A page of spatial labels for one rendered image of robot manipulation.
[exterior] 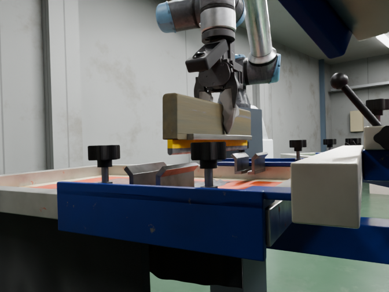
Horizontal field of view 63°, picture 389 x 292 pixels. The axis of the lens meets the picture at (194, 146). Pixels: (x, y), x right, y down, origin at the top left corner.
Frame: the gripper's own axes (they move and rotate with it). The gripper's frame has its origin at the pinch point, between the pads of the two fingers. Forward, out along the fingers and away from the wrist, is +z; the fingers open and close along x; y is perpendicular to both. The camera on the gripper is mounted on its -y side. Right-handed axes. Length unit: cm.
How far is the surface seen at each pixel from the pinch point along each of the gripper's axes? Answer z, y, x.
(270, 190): 7.9, -29.0, -18.7
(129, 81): -72, 246, 225
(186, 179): 8.5, -18.8, -3.0
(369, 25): -3, -43, -28
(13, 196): 10.8, -29.5, 23.6
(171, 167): 6.2, -24.0, -3.7
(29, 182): 13, -4, 56
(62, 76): -65, 155, 233
